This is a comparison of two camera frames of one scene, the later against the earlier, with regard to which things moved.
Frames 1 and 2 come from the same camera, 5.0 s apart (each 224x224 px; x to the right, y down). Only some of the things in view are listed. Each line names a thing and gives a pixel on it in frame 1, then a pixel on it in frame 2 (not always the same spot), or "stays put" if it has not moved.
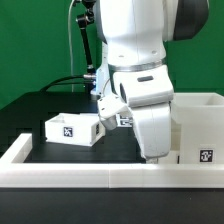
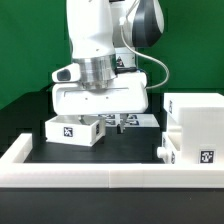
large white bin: [201, 127] stays put
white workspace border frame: [16, 173] stays put
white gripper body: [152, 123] -> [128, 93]
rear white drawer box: [75, 128] stays put
